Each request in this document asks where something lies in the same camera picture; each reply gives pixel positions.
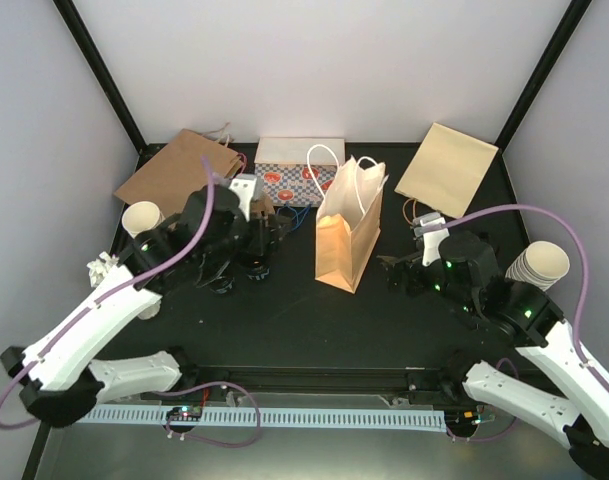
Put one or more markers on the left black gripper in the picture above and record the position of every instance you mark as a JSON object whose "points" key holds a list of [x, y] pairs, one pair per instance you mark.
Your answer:
{"points": [[257, 243]]}

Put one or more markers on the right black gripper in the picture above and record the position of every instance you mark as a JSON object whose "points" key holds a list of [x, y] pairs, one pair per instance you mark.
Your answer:
{"points": [[394, 277]]}

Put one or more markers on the orange paper bag white handles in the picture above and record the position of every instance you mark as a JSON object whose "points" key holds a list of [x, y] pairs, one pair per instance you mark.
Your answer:
{"points": [[347, 222]]}

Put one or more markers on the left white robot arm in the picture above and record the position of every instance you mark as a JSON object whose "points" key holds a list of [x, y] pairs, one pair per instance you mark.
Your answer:
{"points": [[61, 378]]}

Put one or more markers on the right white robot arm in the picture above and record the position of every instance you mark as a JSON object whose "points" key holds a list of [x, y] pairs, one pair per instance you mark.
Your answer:
{"points": [[465, 273]]}

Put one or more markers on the black coffee cup open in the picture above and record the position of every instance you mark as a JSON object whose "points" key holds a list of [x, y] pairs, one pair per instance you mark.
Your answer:
{"points": [[256, 268]]}

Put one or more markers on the black coffee cup front left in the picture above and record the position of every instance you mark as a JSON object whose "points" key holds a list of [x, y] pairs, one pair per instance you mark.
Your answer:
{"points": [[223, 284]]}

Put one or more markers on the blue checkered paper bag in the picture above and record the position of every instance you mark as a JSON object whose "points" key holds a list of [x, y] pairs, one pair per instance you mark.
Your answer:
{"points": [[296, 172]]}

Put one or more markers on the brown kraft paper bag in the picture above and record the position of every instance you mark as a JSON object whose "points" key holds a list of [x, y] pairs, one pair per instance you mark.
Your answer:
{"points": [[176, 171]]}

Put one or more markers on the left stack paper cups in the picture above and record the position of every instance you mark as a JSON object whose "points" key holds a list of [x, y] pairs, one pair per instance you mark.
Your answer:
{"points": [[141, 216]]}

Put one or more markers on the stack paper cups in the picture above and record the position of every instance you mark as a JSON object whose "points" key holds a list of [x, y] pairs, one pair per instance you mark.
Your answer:
{"points": [[141, 216], [541, 264]]}

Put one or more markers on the right stack paper cups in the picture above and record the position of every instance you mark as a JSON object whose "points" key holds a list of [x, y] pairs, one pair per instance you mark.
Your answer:
{"points": [[541, 264]]}

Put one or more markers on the right base circuit board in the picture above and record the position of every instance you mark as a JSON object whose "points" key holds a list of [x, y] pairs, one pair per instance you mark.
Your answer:
{"points": [[470, 417]]}

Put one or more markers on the base circuit board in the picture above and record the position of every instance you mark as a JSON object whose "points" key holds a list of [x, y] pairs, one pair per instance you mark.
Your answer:
{"points": [[184, 413], [470, 417]]}

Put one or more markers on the white wrapped straws bundle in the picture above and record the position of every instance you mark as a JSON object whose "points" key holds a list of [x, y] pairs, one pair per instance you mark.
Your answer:
{"points": [[99, 268]]}

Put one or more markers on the left base circuit board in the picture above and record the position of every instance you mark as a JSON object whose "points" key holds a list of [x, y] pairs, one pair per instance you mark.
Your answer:
{"points": [[184, 413]]}

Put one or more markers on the tan paper bag brown handles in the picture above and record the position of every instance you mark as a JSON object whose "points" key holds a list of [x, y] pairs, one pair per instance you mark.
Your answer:
{"points": [[447, 170]]}

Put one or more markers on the right black frame post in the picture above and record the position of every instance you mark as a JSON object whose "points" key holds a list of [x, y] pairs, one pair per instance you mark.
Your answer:
{"points": [[562, 34]]}

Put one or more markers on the black frame post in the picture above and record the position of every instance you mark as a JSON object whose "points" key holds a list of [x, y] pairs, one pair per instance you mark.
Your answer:
{"points": [[562, 34], [87, 46]]}

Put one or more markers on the left black frame post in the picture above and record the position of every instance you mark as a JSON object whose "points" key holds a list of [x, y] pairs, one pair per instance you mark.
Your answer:
{"points": [[87, 46]]}

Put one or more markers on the light blue cable duct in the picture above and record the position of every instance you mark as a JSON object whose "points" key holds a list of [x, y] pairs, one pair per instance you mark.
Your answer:
{"points": [[366, 419]]}

